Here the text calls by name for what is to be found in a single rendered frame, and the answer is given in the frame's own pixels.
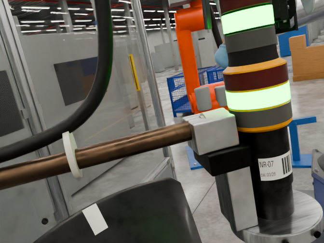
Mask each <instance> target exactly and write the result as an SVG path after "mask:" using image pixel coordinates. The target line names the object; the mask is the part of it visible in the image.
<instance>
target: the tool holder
mask: <svg viewBox="0 0 324 243"><path fill-rule="evenodd" d="M199 116H200V113H199V114H195V115H191V116H187V117H183V118H182V122H185V121H189V126H190V129H191V134H192V140H190V141H187V145H188V146H189V147H191V148H192V149H193V153H194V158H195V160H196V161H197V162H198V163H199V164H200V165H201V166H202V167H203V168H204V169H205V170H206V171H207V172H208V173H209V174H210V175H211V176H214V177H215V180H216V188H217V193H218V198H219V204H220V209H221V213H222V214H223V215H224V217H225V218H226V219H227V220H228V222H229V223H230V227H231V230H232V231H233V233H234V234H235V235H236V236H237V237H238V238H239V239H241V240H242V241H244V242H246V243H311V242H313V241H314V240H316V239H317V238H319V237H320V236H321V233H322V232H323V229H324V217H323V210H322V207H321V206H320V204H319V203H318V202H317V201H316V200H315V199H314V198H312V197H311V196H309V195H307V194H305V193H303V192H301V191H297V190H293V197H294V206H295V211H294V212H293V214H292V215H291V216H289V217H287V218H284V219H279V220H268V219H263V218H260V217H257V211H256V205H255V198H254V192H253V185H252V179H251V172H250V166H252V157H251V150H250V147H249V145H247V144H245V143H243V142H242V141H240V140H239V138H238V132H237V125H236V119H235V116H234V115H233V114H230V113H227V114H223V115H219V116H216V117H212V118H208V119H206V118H203V119H202V118H200V117H199Z"/></svg>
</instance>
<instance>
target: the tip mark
mask: <svg viewBox="0 0 324 243"><path fill-rule="evenodd" d="M82 212H83V213H84V215H85V217H86V219H87V221H88V223H89V224H90V226H91V228H92V230H93V232H94V234H95V235H97V234H98V233H100V232H101V231H103V230H105V229H106V228H108V226H107V224H106V222H105V220H104V218H103V216H102V214H101V212H100V210H99V209H98V207H97V205H96V203H95V204H93V205H91V206H89V207H88V208H86V209H84V210H82Z"/></svg>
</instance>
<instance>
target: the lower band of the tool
mask: <svg viewBox="0 0 324 243"><path fill-rule="evenodd" d="M285 63H286V60H284V59H282V58H280V57H279V58H277V59H274V60H271V61H267V62H262V63H257V64H252V65H246V66H239V67H227V68H226V69H225V70H224V71H223V74H239V73H246V72H252V71H258V70H263V69H268V68H273V67H277V66H280V65H283V64H285ZM286 83H288V81H286V82H284V83H281V84H278V85H275V86H271V87H266V88H261V89H254V90H247V91H227V90H226V92H228V93H247V92H255V91H261V90H266V89H270V88H275V87H278V86H281V85H284V84H286ZM290 100H291V99H289V100H288V101H286V102H284V103H281V104H278V105H275V106H271V107H266V108H257V109H231V108H229V109H230V110H233V111H257V110H264V109H269V108H275V107H278V106H281V105H284V104H286V103H288V102H289V101H290ZM292 119H293V117H292V118H291V119H289V120H287V121H285V122H283V123H280V124H276V125H272V126H266V127H258V128H241V127H237V131H240V132H245V133H260V132H267V131H273V130H277V129H280V128H283V127H285V126H287V125H288V124H289V123H290V122H291V121H292Z"/></svg>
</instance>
